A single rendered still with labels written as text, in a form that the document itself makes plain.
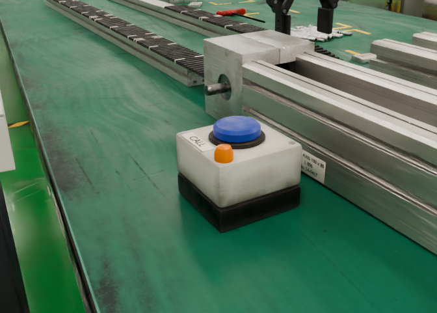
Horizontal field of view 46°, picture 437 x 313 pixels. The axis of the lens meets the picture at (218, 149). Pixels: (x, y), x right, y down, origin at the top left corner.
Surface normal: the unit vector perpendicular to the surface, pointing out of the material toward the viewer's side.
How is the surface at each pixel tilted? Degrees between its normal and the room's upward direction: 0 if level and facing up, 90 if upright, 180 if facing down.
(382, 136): 90
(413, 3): 90
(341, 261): 0
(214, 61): 90
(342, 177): 90
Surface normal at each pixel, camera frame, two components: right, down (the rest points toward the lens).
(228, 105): -0.87, 0.22
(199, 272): -0.02, -0.91
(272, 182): 0.49, 0.36
